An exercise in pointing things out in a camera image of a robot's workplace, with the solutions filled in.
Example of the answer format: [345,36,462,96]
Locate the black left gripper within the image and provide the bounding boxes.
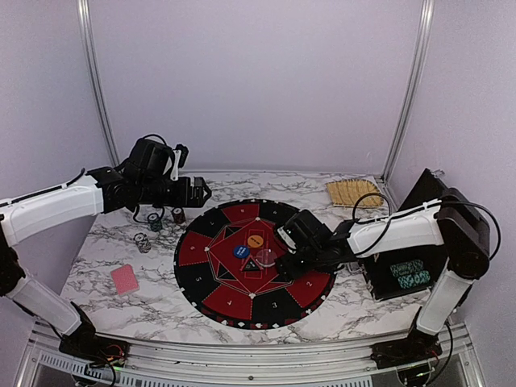
[138,177,211,208]

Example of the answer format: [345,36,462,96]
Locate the red brown poker chip stack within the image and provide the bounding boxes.
[171,207,186,224]

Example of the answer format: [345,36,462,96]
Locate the orange big blind button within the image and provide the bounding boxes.
[247,234,264,248]

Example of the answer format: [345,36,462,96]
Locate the triangular all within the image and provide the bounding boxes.
[241,259,260,273]

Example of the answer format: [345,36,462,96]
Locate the blue small blind button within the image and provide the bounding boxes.
[233,245,250,260]

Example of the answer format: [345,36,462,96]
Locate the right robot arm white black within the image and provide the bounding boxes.
[274,188,497,361]

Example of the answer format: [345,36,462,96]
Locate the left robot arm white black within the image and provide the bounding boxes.
[1,135,211,359]

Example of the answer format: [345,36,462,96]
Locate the green poker chip stack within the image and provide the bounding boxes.
[147,213,163,232]

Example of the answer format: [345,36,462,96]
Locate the yellow woven bamboo mat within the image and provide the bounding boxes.
[326,179,385,208]

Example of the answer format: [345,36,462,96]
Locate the black poker set case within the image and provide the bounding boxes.
[354,168,491,302]

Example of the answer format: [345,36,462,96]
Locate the round red black poker mat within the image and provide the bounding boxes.
[174,199,335,330]

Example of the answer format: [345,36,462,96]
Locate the white black poker chip stack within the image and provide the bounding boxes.
[133,233,152,254]

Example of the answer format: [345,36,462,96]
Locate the teal chip row upper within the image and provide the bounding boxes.
[390,260,424,277]

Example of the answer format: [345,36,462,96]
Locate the teal chip row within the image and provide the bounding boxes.
[390,260,424,277]
[397,270,431,289]

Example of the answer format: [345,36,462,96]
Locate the teal chip row lower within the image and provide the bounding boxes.
[397,270,431,289]

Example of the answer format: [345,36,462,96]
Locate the red playing card deck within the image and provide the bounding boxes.
[110,264,139,296]

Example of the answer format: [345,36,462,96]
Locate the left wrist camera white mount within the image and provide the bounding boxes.
[168,144,189,181]

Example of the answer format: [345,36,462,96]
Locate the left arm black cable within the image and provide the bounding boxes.
[131,133,170,223]

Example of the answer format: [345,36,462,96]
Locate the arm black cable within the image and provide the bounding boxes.
[334,192,503,263]
[131,133,170,223]

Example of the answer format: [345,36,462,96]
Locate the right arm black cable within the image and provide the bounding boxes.
[334,192,503,263]

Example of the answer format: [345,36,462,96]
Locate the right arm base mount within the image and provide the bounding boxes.
[370,338,443,369]

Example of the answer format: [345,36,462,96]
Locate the front aluminium rail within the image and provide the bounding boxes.
[15,322,485,386]

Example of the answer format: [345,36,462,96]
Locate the right aluminium frame post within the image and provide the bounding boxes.
[381,0,435,184]

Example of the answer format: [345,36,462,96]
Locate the aluminium frame post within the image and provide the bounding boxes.
[77,0,120,166]
[381,0,435,184]

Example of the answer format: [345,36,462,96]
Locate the left aluminium frame post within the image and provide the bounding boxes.
[77,0,120,166]

